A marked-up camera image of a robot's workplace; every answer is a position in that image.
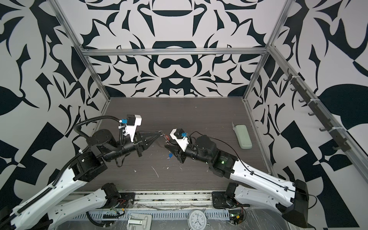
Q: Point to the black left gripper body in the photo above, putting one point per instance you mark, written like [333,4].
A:
[137,144]

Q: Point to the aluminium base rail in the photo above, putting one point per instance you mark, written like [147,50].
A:
[167,199]

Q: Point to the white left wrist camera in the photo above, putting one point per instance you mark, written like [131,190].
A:
[129,125]

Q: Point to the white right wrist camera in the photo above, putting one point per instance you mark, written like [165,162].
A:
[180,137]

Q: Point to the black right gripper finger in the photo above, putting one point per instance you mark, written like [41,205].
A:
[172,143]
[173,149]

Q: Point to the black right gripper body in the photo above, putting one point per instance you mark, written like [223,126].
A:
[184,155]

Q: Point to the small green circuit board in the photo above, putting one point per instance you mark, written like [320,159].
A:
[237,216]

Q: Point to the white plastic hinge block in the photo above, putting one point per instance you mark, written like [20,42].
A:
[139,222]

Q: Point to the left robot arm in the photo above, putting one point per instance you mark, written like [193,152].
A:
[42,210]

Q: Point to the white table clock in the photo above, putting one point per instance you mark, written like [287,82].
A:
[197,220]

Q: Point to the mint green glasses case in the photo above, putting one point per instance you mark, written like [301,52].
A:
[242,136]

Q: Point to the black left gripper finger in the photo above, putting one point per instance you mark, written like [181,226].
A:
[150,135]
[149,142]

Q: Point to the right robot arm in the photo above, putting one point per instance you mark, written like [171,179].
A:
[249,185]

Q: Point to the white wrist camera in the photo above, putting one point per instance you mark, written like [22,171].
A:
[180,137]
[129,125]

